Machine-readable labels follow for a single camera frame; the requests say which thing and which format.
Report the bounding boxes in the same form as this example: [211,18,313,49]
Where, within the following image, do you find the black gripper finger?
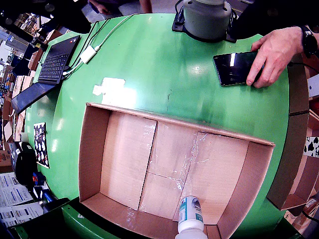
[0,0,91,34]
[228,0,319,40]

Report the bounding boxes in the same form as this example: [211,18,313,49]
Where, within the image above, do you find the white cable with plug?
[63,13,135,75]

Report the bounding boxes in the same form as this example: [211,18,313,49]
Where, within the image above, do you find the black tablet device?
[213,51,265,87]

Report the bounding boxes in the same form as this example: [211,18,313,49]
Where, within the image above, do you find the bystander forearm with wristband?
[300,24,319,59]

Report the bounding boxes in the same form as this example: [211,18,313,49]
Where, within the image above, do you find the open brown cardboard box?
[286,53,319,115]
[266,112,319,211]

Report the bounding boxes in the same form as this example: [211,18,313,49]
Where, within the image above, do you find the white carton box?
[308,73,319,97]

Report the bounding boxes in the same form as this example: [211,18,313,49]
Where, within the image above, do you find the cow print carton box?
[303,135,319,158]

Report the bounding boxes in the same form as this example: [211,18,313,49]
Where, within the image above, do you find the shallow cardboard tray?
[78,102,276,239]

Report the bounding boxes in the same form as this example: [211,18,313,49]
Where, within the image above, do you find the small blue and red box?
[31,171,46,187]

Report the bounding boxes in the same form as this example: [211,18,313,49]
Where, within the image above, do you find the printed brown cardboard box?
[284,209,312,235]

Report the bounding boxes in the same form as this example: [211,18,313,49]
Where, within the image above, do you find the bystander hand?
[246,26,305,89]

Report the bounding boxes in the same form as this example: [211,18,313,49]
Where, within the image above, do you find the black laptop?
[11,34,82,113]

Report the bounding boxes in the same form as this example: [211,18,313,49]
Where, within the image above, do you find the background stack of cartons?
[0,14,40,150]

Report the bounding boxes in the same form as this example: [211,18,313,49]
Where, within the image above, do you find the black and white sticker sheet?
[33,121,50,169]

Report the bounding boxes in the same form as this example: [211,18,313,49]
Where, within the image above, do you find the black rounded device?
[14,141,38,186]

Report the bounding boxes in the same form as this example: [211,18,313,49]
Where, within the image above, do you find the blue cylindrical object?
[41,188,54,204]

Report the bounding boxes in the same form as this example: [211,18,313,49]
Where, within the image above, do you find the printed paper sheets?
[0,171,43,228]

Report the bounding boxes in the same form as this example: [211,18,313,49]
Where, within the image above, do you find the green metal shelf unit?
[12,198,302,239]

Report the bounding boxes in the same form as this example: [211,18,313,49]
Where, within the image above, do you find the white bottle with teal label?
[174,195,208,239]

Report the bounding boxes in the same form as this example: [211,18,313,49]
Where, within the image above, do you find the thin black laptop cable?
[65,18,110,73]

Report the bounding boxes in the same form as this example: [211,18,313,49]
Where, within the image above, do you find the thin black device cable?
[288,62,319,74]

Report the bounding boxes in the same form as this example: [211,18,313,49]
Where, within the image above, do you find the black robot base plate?
[171,4,237,43]

